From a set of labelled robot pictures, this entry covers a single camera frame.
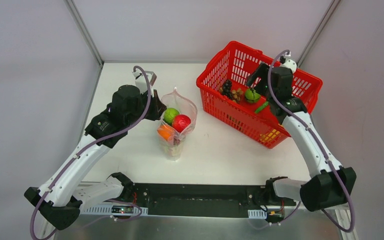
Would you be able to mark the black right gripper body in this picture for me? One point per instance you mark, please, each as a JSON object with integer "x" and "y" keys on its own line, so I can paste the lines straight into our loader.
{"x": 261, "y": 75}

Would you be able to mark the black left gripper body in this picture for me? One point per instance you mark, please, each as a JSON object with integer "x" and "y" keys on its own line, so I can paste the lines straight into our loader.
{"x": 154, "y": 108}

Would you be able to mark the light green round fruit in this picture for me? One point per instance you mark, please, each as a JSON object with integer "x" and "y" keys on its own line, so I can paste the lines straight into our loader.
{"x": 169, "y": 115}

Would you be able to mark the green mangosteen fruit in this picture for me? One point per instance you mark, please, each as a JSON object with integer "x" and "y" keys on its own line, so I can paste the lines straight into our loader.
{"x": 251, "y": 96}

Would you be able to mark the orange fruit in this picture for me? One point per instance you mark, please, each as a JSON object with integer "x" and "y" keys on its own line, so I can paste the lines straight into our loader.
{"x": 166, "y": 132}

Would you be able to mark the clear zip top bag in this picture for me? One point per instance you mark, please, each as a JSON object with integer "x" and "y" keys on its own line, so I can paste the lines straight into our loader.
{"x": 184, "y": 106}

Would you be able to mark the red apple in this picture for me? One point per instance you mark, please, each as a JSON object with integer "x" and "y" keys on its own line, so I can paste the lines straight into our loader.
{"x": 181, "y": 122}

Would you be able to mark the dark grape bunch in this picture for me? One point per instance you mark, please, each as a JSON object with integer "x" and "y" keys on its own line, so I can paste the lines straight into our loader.
{"x": 226, "y": 89}

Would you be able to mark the green lettuce leaf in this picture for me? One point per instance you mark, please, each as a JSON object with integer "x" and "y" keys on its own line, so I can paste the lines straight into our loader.
{"x": 173, "y": 152}

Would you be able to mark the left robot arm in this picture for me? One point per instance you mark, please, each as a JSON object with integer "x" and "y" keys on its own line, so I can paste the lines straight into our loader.
{"x": 60, "y": 200}

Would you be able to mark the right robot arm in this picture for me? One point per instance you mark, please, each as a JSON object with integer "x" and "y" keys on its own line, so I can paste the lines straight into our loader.
{"x": 330, "y": 183}

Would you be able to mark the red plastic basket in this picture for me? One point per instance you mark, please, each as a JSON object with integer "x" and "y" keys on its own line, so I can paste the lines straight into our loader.
{"x": 234, "y": 64}

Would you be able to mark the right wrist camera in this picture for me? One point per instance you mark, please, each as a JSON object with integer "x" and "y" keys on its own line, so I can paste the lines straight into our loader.
{"x": 286, "y": 61}

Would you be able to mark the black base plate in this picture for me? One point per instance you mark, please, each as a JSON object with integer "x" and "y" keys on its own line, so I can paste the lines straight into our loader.
{"x": 203, "y": 200}

